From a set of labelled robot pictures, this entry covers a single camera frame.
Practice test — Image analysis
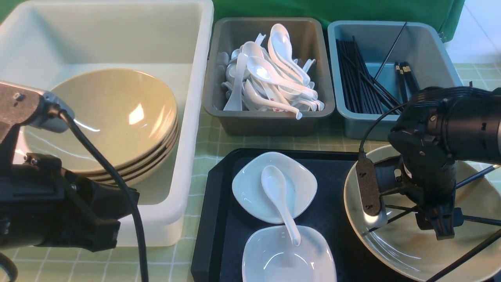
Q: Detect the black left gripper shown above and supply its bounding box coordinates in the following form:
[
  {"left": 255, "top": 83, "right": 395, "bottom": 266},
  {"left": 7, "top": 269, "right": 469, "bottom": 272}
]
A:
[{"left": 24, "top": 154, "right": 140, "bottom": 252}]

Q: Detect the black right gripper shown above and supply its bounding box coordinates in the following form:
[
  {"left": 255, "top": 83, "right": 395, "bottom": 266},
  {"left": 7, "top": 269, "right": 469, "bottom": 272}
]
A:
[{"left": 374, "top": 90, "right": 465, "bottom": 240}]

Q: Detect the black chopstick gold band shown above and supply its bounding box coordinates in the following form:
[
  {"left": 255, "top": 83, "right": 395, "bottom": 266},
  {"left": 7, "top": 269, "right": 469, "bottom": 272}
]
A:
[
  {"left": 386, "top": 205, "right": 501, "bottom": 227},
  {"left": 364, "top": 158, "right": 498, "bottom": 235}
]

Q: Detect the beige noodle bowl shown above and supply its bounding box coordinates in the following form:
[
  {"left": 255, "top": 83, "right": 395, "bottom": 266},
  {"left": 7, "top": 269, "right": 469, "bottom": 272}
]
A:
[{"left": 344, "top": 145, "right": 501, "bottom": 282}]

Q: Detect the white ceramic soup spoon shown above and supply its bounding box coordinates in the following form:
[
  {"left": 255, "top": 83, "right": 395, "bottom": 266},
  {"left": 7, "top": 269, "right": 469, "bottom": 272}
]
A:
[{"left": 261, "top": 165, "right": 302, "bottom": 246}]

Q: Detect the white square dish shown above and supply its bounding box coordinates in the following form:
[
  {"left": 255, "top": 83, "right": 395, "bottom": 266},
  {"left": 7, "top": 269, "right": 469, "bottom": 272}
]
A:
[
  {"left": 232, "top": 152, "right": 318, "bottom": 224},
  {"left": 241, "top": 226, "right": 337, "bottom": 282}
]

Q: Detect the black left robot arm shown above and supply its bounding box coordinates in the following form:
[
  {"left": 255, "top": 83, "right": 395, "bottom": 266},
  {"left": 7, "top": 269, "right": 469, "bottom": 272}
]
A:
[{"left": 1, "top": 155, "right": 132, "bottom": 252}]

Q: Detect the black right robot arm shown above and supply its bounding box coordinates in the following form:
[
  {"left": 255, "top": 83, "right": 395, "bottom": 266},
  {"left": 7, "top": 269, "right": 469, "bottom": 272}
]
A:
[{"left": 374, "top": 87, "right": 500, "bottom": 240}]

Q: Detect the stack of beige bowls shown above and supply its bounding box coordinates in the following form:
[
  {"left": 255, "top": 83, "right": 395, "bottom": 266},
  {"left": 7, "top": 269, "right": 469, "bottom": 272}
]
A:
[{"left": 14, "top": 69, "right": 181, "bottom": 185}]

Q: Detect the black serving tray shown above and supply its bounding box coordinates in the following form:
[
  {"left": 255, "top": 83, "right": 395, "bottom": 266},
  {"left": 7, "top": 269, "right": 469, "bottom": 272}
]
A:
[{"left": 191, "top": 148, "right": 410, "bottom": 282}]

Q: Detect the bundle of black chopsticks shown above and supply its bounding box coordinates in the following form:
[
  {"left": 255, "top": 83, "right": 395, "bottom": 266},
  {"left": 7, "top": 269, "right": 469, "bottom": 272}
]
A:
[{"left": 336, "top": 22, "right": 421, "bottom": 114}]

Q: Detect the blue-grey chopstick bin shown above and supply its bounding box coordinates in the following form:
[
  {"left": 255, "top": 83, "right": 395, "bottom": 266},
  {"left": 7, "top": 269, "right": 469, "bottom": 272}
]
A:
[{"left": 327, "top": 21, "right": 461, "bottom": 139}]

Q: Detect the green backdrop cloth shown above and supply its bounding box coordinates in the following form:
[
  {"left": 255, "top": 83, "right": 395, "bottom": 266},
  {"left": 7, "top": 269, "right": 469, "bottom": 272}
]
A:
[{"left": 0, "top": 0, "right": 466, "bottom": 43}]

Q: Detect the pile of white spoons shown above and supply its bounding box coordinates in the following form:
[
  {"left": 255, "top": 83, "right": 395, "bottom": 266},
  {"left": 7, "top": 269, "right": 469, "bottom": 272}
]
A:
[{"left": 216, "top": 23, "right": 325, "bottom": 120}]

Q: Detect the grey spoon bin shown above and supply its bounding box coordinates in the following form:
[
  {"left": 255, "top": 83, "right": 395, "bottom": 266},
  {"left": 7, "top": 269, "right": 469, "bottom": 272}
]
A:
[{"left": 202, "top": 17, "right": 336, "bottom": 136}]

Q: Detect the black left camera cable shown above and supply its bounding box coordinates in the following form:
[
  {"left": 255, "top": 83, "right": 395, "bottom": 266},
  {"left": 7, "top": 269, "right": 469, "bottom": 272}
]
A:
[{"left": 59, "top": 110, "right": 149, "bottom": 282}]

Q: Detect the black camera cable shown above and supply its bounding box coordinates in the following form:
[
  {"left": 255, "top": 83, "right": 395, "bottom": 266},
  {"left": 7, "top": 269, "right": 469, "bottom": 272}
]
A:
[
  {"left": 359, "top": 103, "right": 407, "bottom": 157},
  {"left": 59, "top": 110, "right": 149, "bottom": 282}
]

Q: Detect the black right camera cable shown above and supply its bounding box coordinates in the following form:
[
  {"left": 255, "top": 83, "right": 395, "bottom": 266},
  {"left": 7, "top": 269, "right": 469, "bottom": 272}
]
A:
[{"left": 359, "top": 103, "right": 407, "bottom": 157}]

